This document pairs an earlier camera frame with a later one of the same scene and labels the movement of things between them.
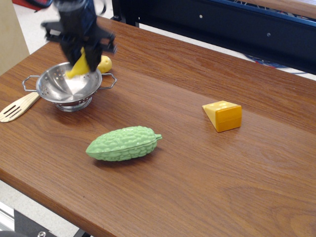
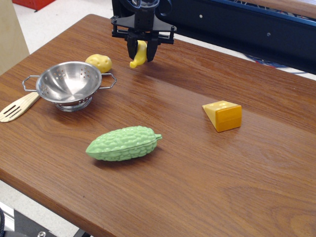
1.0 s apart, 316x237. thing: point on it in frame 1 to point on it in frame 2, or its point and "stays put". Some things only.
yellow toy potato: x=105 y=64 stays put
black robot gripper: x=76 y=22 to x=142 y=22
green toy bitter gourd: x=125 y=144 stays put
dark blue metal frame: x=282 y=39 stays put
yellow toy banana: x=81 y=66 to x=141 y=56
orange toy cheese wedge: x=224 y=115 stays put
